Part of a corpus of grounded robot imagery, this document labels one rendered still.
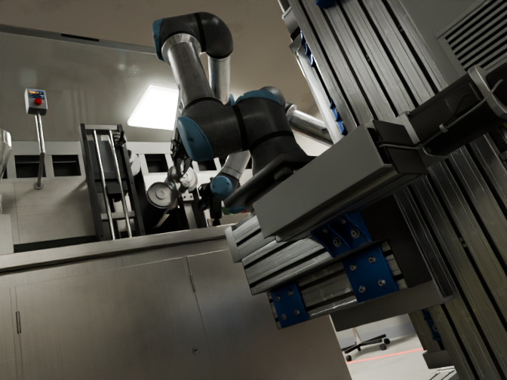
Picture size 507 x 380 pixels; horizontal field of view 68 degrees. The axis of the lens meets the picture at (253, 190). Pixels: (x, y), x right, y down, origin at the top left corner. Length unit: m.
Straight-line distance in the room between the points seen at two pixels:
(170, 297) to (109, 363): 0.25
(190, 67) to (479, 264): 0.81
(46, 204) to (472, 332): 1.69
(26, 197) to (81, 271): 0.80
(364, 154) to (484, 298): 0.40
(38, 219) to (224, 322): 1.00
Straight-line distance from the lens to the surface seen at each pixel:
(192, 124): 0.89
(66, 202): 1.96
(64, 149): 2.11
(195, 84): 1.02
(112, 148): 1.60
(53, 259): 1.21
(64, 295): 1.21
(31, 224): 1.91
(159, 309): 1.25
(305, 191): 0.61
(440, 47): 0.82
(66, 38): 2.02
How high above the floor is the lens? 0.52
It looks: 20 degrees up
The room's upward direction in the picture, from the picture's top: 18 degrees counter-clockwise
